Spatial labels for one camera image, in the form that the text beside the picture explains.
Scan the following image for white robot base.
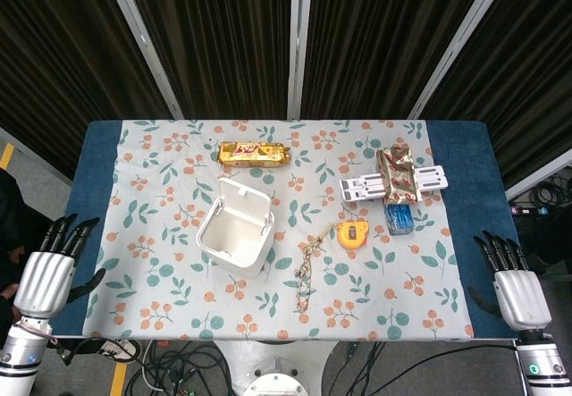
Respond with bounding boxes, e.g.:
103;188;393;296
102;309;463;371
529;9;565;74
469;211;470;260
213;340;350;396

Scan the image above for braided beige rope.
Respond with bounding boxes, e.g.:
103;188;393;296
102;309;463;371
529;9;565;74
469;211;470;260
292;230;335;314

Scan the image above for white plastic folding stand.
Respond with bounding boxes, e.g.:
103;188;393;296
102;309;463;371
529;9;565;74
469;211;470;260
339;164;450;202

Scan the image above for blue tissue pack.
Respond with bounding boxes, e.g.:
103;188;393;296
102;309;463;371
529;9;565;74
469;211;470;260
384;202;416;237

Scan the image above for long black floor cable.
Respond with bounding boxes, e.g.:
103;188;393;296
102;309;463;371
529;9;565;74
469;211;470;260
324;341;520;396

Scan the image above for gold biscuit package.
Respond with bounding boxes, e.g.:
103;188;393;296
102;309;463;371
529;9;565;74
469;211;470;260
217;140;291;168

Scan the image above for black floor cable tangle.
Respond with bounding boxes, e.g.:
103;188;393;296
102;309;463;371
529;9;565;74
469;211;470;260
123;340;236;396

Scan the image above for black white sneaker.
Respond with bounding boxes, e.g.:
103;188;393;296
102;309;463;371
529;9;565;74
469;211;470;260
95;338;140;362

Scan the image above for floral orange-fruit tablecloth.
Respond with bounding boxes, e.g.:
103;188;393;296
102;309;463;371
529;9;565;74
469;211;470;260
82;119;475;341

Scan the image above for coiled black cables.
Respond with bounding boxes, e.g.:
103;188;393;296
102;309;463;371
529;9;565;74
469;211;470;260
530;168;572;212

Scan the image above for grey metal partition post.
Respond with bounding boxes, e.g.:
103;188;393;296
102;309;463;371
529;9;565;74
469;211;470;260
408;0;509;121
100;0;185;121
506;147;572;201
286;0;315;122

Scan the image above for white trash can lid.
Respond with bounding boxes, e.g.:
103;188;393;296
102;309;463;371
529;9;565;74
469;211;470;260
216;177;273;230

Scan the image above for power strip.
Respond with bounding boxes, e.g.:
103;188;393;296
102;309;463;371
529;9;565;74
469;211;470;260
510;205;551;217

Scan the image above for white plastic bin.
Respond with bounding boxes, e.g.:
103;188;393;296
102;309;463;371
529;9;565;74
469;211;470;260
195;177;274;279

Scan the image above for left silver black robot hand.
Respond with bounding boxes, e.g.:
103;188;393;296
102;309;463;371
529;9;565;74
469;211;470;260
12;213;107;321

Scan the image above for dark pleated curtain panel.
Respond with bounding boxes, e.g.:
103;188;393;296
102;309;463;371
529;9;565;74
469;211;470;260
0;0;174;181
300;0;495;121
119;0;295;121
422;0;572;188

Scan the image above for crumpled gold red-print wrapper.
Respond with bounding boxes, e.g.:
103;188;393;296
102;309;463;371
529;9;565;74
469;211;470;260
375;144;425;206

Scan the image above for yellow tape measure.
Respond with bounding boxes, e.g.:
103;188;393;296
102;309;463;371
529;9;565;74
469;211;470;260
328;220;370;251

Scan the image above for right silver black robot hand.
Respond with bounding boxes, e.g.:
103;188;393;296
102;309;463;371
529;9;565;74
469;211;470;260
467;230;553;333

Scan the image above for blue table mat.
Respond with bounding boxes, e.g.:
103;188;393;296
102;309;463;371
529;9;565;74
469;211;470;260
48;120;522;341

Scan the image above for person in black clothes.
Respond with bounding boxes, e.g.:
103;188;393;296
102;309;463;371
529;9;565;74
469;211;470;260
0;167;51;325

